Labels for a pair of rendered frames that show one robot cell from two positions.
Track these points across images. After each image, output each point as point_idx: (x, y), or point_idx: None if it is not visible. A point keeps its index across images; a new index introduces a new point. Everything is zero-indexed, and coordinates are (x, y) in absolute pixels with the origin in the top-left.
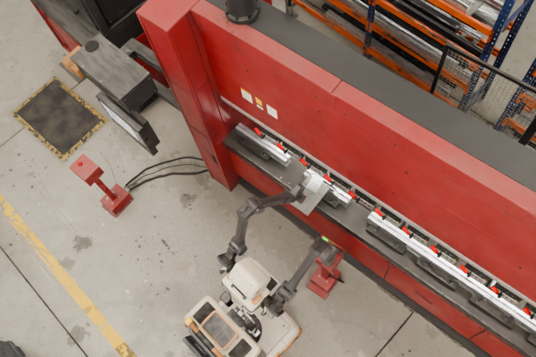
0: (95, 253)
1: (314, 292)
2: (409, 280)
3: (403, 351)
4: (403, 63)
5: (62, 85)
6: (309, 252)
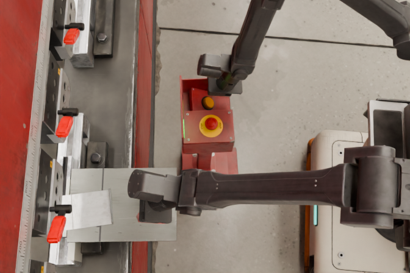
0: None
1: (237, 170)
2: None
3: (219, 9)
4: None
5: None
6: None
